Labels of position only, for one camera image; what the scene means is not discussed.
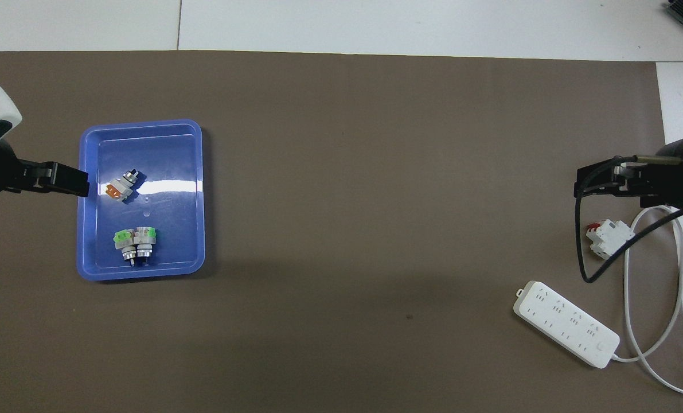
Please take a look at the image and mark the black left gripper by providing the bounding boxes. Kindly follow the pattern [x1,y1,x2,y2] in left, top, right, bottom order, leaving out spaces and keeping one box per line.
[0,138,90,201]

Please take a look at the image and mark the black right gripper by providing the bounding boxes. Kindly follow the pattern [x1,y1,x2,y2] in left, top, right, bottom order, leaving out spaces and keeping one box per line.
[574,137,683,209]

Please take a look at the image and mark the white orange selector switch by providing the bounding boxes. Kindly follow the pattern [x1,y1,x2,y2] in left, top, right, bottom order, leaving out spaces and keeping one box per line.
[106,169,140,203]

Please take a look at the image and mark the white red circuit breaker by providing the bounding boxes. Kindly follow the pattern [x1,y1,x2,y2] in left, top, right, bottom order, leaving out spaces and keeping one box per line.
[587,219,635,260]

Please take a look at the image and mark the blue plastic tray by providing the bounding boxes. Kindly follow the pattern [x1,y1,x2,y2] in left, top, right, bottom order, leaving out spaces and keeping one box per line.
[76,119,206,282]

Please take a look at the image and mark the white power strip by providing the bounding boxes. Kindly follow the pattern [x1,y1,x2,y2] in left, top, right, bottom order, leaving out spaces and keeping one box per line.
[513,280,621,369]

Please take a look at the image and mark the brown table mat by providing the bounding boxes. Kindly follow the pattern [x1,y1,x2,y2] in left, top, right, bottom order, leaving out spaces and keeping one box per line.
[0,50,683,413]

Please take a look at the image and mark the green capped selector switch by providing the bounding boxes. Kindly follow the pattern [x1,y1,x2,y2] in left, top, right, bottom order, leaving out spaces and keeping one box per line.
[114,229,137,266]
[134,226,158,266]

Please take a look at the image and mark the white power strip cable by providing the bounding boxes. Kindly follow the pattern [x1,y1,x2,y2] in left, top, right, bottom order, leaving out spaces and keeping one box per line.
[611,205,683,398]

